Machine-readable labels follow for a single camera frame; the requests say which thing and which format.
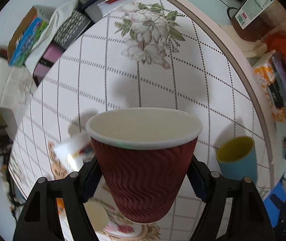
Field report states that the red ripple paper cup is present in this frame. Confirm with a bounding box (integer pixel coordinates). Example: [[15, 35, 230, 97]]
[[86, 107, 202, 224]]

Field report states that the blue cup yellow inside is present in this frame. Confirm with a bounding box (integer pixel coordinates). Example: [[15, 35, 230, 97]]
[[216, 136, 258, 184]]

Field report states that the white padded chair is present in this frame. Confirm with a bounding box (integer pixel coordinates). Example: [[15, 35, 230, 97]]
[[0, 57, 37, 115]]

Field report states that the orange white snack bag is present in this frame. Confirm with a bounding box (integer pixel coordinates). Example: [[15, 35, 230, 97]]
[[254, 64, 286, 122]]

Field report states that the cardboard box with blue print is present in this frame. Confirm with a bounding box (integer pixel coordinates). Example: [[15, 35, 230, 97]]
[[7, 5, 49, 67]]

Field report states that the floral patterned tablecloth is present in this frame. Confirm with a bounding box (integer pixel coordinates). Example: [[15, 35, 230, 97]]
[[7, 0, 275, 241]]

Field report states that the brown liquid bottle with label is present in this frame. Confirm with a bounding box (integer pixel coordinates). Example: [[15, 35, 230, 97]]
[[229, 0, 286, 42]]

